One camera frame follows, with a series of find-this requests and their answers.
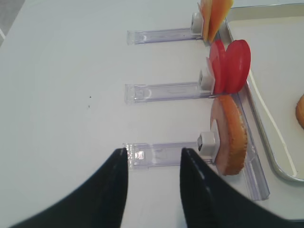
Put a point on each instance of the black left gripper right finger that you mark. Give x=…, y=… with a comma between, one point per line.
x=209, y=202

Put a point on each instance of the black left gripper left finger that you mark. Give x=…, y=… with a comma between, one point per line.
x=98, y=203

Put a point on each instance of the upright bread slice left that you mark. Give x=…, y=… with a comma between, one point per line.
x=231, y=155

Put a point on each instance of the clear bread pusher track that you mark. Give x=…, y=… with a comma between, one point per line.
x=145, y=155

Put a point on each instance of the clear tomato pusher track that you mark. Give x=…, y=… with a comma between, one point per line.
x=177, y=91

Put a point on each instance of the bread slice on tray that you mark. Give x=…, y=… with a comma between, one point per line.
x=299, y=111

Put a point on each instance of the outer red tomato slice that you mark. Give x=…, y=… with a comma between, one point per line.
x=217, y=57

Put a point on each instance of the red tomato slice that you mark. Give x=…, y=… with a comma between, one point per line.
x=217, y=57
x=238, y=60

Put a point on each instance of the inner red tomato slice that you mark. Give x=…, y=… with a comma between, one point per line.
x=238, y=60

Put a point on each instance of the clear cheese pusher track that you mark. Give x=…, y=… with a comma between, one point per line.
x=194, y=32

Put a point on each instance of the orange cheese slice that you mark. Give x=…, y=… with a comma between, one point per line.
x=219, y=11

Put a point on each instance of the yellow cheese slice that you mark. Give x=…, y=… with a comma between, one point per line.
x=205, y=7

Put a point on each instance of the white rectangular tray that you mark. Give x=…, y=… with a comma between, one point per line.
x=275, y=34

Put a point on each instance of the clear left long rail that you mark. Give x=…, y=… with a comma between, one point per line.
x=252, y=173

